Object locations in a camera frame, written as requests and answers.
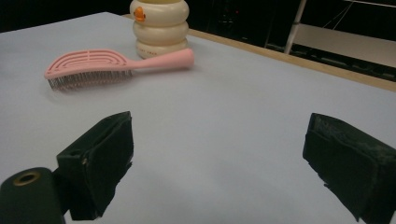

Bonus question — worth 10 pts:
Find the light blue table mat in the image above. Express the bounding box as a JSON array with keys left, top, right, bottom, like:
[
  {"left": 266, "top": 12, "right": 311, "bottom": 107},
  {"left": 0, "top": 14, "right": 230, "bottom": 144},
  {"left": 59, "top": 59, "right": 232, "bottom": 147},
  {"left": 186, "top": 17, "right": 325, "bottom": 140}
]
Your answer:
[{"left": 0, "top": 11, "right": 396, "bottom": 224}]

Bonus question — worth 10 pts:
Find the cream ringed round container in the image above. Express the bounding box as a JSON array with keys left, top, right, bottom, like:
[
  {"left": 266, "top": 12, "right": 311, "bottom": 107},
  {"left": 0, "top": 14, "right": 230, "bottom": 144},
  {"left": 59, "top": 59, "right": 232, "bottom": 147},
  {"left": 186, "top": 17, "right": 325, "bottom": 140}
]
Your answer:
[{"left": 129, "top": 0, "right": 191, "bottom": 60}]

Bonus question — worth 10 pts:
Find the pink hairbrush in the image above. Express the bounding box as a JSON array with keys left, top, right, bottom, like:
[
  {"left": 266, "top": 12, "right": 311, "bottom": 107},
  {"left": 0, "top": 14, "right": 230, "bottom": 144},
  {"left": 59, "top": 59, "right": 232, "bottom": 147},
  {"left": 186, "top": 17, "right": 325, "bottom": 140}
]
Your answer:
[{"left": 43, "top": 47, "right": 195, "bottom": 91}]

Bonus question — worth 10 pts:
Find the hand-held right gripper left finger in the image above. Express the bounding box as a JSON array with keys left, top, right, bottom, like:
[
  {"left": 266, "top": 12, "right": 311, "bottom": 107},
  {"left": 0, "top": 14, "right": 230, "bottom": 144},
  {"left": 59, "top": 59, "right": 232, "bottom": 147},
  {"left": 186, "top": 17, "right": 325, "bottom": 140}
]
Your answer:
[{"left": 55, "top": 110, "right": 134, "bottom": 222}]

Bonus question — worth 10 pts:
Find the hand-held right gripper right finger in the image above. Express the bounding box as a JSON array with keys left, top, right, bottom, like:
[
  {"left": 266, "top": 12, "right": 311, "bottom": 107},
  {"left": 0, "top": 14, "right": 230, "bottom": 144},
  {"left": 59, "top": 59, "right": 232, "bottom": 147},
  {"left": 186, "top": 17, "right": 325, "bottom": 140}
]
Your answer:
[{"left": 302, "top": 112, "right": 396, "bottom": 224}]

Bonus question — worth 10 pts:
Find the white desk frame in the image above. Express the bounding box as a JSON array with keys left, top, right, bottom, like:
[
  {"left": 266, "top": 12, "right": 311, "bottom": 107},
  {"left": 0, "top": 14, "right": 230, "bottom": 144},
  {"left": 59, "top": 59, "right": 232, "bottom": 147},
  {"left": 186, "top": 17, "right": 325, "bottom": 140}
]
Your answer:
[{"left": 283, "top": 0, "right": 396, "bottom": 68}]

